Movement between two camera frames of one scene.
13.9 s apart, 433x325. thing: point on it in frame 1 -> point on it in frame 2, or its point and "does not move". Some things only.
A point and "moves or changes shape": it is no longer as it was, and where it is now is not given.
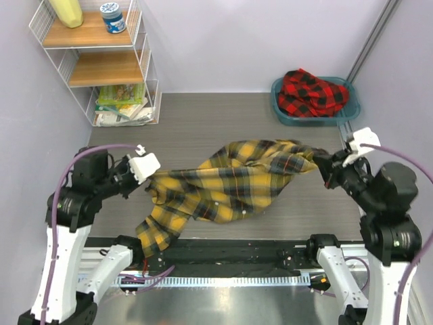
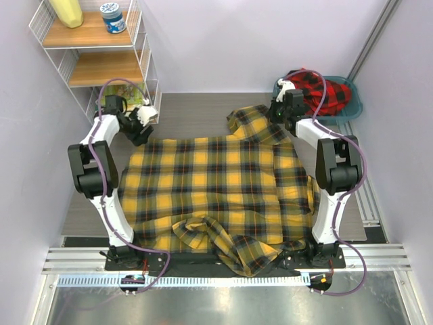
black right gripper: [334, 163] -> [274, 105]
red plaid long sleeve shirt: [304, 95] does not move
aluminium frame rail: [390, 9] does not move
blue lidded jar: [113, 18] does not move
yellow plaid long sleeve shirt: [241, 185] moves or changes shape
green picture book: [118, 94] does not move
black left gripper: [125, 162] -> [139, 139]
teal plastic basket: [349, 112] does not move
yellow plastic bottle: [69, 12] does not move
